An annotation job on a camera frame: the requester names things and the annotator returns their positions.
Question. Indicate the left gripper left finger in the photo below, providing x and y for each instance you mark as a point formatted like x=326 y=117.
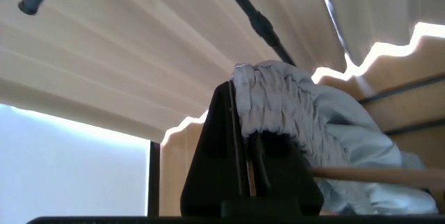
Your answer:
x=215 y=168

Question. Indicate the pink clothes hanger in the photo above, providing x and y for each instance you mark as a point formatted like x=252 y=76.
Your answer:
x=382 y=176

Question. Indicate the pale grey shorts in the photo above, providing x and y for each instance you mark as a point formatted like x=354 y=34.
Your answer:
x=330 y=123

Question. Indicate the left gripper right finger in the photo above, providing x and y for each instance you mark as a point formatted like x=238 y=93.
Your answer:
x=288 y=178

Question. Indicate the black clothes rack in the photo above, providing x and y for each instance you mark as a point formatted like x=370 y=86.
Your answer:
x=259 y=22

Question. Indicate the beige curtain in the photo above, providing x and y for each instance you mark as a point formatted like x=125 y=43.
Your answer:
x=121 y=60

